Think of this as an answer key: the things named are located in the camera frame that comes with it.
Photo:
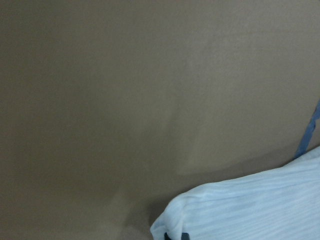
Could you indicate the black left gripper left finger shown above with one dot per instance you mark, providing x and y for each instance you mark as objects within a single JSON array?
[{"x": 166, "y": 236}]

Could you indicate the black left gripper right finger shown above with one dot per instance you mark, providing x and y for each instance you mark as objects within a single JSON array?
[{"x": 185, "y": 236}]

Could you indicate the light blue button-up shirt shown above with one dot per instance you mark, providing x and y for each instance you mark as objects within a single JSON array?
[{"x": 277, "y": 204}]

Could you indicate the brown paper table cover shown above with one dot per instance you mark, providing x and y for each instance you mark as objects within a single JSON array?
[{"x": 111, "y": 108}]

